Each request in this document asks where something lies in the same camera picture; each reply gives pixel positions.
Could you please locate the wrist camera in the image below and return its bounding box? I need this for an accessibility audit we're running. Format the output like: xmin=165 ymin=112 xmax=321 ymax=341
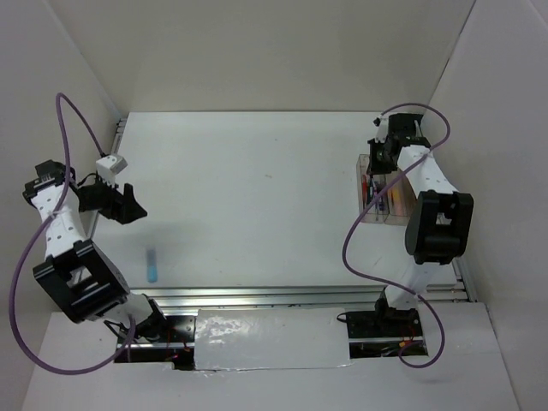
xmin=95 ymin=154 xmax=128 ymax=187
xmin=373 ymin=115 xmax=389 ymax=144

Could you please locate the clear container middle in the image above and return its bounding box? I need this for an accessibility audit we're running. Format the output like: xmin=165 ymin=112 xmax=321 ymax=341
xmin=385 ymin=172 xmax=414 ymax=226

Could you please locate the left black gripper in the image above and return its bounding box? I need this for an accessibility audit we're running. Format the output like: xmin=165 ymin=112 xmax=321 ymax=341
xmin=77 ymin=170 xmax=147 ymax=224

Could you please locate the clear container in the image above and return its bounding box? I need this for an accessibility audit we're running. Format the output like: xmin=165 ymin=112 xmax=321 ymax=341
xmin=356 ymin=154 xmax=390 ymax=223
xmin=385 ymin=172 xmax=414 ymax=226

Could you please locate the red gel pen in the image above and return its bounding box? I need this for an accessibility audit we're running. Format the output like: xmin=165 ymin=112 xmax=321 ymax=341
xmin=360 ymin=175 xmax=368 ymax=209

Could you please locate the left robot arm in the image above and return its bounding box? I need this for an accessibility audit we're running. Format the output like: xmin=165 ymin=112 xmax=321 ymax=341
xmin=23 ymin=154 xmax=169 ymax=343

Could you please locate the purple cable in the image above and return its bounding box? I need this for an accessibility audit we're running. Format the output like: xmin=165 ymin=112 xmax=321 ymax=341
xmin=8 ymin=92 xmax=138 ymax=376
xmin=342 ymin=102 xmax=452 ymax=369

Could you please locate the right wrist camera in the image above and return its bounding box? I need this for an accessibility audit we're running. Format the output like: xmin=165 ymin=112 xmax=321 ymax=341
xmin=373 ymin=115 xmax=389 ymax=144

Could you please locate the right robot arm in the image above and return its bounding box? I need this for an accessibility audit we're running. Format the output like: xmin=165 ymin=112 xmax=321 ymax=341
xmin=360 ymin=113 xmax=474 ymax=336

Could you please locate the clear container left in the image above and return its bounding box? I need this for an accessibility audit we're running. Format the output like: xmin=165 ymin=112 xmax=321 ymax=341
xmin=356 ymin=154 xmax=390 ymax=223

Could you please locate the blue gel pen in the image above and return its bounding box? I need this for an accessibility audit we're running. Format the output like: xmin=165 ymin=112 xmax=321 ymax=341
xmin=374 ymin=182 xmax=384 ymax=215

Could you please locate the aluminium frame rail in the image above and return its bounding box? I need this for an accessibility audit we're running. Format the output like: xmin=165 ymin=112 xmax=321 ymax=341
xmin=128 ymin=286 xmax=472 ymax=309

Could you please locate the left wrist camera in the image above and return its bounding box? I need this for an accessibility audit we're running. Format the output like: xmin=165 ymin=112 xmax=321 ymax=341
xmin=95 ymin=154 xmax=128 ymax=187

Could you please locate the blue cap highlighter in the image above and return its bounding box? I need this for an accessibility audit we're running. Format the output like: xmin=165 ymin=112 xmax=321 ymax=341
xmin=146 ymin=247 xmax=158 ymax=283

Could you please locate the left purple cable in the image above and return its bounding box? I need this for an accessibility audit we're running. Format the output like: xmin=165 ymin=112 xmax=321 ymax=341
xmin=8 ymin=92 xmax=138 ymax=376

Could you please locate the yellow cap highlighter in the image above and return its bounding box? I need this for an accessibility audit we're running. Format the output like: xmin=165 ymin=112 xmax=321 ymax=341
xmin=395 ymin=190 xmax=405 ymax=216

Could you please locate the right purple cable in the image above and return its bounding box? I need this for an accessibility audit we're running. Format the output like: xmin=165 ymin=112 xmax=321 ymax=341
xmin=342 ymin=102 xmax=452 ymax=369

